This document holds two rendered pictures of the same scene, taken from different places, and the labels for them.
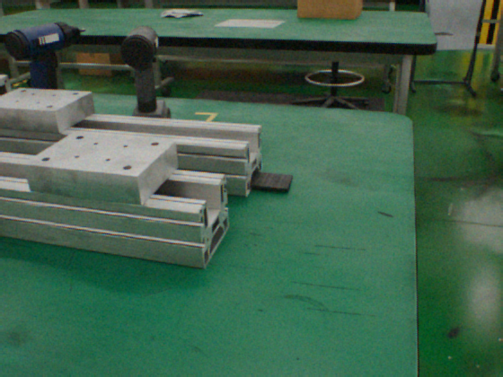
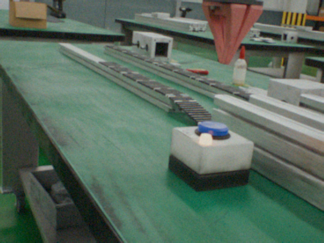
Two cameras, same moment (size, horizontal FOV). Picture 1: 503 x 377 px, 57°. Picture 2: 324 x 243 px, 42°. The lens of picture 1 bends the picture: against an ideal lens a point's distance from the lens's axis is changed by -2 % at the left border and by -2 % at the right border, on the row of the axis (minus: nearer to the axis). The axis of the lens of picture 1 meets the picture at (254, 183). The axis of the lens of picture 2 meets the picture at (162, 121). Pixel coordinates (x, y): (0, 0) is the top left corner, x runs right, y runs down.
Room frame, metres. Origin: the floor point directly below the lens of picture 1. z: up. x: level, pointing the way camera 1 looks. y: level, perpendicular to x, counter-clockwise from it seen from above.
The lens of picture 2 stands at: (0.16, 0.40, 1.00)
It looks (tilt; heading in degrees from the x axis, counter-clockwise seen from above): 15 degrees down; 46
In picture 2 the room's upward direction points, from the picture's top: 6 degrees clockwise
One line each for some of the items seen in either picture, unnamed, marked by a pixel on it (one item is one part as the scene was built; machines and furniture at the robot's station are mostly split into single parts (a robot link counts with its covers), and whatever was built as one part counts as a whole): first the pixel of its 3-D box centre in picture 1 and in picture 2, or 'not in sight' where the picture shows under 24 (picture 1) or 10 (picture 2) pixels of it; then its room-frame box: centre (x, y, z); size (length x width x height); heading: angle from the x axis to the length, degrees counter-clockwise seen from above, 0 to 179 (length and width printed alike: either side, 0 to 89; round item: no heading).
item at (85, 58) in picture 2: not in sight; (102, 67); (0.93, 1.47, 0.79); 0.96 x 0.04 x 0.03; 74
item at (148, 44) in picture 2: not in sight; (153, 48); (1.31, 1.68, 0.83); 0.11 x 0.10 x 0.10; 164
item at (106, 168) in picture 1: (106, 174); not in sight; (0.56, 0.20, 0.87); 0.16 x 0.11 x 0.07; 74
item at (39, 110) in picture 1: (39, 116); not in sight; (0.81, 0.38, 0.87); 0.16 x 0.11 x 0.07; 74
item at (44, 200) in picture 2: not in sight; (67, 195); (0.95, 1.68, 0.27); 0.31 x 0.21 x 0.10; 80
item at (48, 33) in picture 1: (58, 73); not in sight; (1.06, 0.43, 0.89); 0.20 x 0.08 x 0.22; 152
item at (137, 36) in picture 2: not in sight; (144, 44); (1.36, 1.79, 0.83); 0.11 x 0.10 x 0.10; 167
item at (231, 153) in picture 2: not in sight; (214, 154); (0.59, 0.74, 0.81); 0.10 x 0.08 x 0.06; 164
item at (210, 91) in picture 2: not in sight; (157, 68); (1.11, 1.42, 0.79); 0.96 x 0.04 x 0.03; 74
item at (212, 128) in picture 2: not in sight; (212, 131); (0.58, 0.74, 0.84); 0.04 x 0.04 x 0.02
